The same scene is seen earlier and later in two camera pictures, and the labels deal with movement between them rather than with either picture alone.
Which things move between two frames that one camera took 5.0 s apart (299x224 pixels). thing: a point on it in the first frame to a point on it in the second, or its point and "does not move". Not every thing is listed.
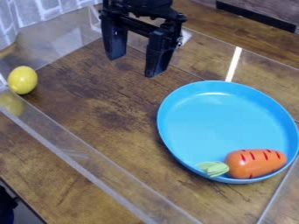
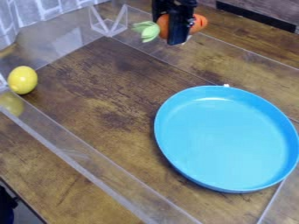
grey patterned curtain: (19, 13) does not move
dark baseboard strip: (256, 17) does not move
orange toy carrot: (247, 164) to (149, 30)
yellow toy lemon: (23, 80) does not move
